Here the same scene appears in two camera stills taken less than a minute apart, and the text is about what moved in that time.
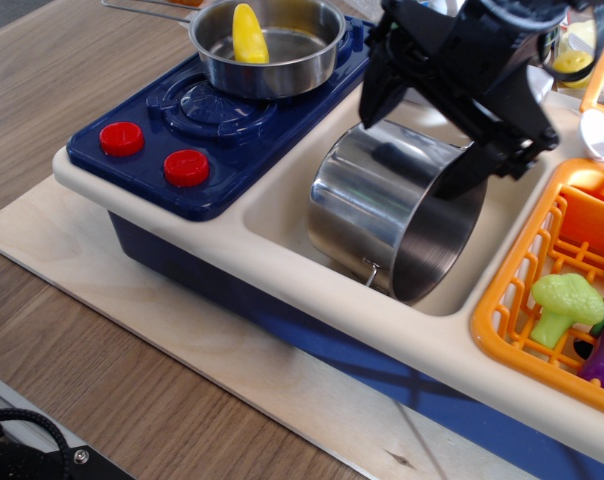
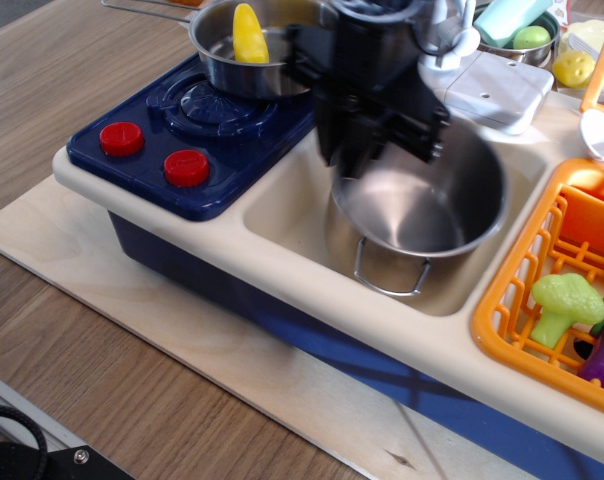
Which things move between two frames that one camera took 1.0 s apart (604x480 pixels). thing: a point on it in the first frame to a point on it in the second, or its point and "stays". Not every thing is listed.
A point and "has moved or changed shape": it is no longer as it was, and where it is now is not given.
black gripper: (472, 59) to (364, 71)
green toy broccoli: (564, 300) stays
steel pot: (372, 213) has moved or changed shape
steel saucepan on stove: (304, 42) stays
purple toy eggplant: (603, 360) stays
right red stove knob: (186, 168) stays
